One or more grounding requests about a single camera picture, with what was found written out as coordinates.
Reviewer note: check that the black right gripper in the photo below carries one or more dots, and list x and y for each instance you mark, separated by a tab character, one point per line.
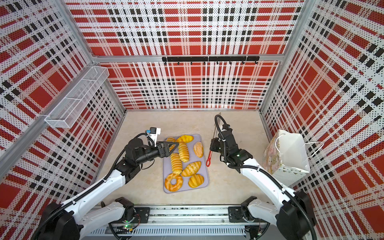
214	143

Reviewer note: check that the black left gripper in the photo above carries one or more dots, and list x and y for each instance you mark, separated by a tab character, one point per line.
165	152

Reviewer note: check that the striped long bread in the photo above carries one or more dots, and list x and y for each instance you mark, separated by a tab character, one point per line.
171	146
183	152
176	164

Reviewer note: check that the yellow mottled bread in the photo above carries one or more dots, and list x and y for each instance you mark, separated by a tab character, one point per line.
185	138

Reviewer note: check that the red handled metal tongs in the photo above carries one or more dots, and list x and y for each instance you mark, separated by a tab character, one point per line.
216	132

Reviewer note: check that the round sugared bun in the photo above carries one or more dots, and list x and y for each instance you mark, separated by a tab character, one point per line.
199	149

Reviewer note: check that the cartoon animal paper bag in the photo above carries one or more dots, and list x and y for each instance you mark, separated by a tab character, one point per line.
287	157

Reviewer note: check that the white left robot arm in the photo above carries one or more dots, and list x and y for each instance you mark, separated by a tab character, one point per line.
73	219

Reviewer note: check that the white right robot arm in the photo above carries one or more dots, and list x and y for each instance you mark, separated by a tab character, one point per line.
290	211

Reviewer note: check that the croissant shaped bread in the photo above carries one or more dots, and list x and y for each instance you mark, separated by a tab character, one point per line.
191	169

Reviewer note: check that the grey lilac tray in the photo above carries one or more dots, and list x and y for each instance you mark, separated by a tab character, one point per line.
193	158

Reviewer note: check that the round striped bun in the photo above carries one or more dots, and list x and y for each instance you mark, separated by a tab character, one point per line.
195	181

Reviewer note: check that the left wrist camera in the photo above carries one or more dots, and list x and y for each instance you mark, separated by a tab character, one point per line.
153	133

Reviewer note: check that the ring doughnut bread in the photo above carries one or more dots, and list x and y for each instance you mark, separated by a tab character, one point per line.
173	182

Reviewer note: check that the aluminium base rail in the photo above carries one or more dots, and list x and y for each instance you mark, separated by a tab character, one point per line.
184	221

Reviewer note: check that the black hook rail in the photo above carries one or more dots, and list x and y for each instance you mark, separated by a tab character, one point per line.
211	59

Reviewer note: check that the white wire mesh basket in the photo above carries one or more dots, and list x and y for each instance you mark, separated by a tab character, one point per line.
69	109

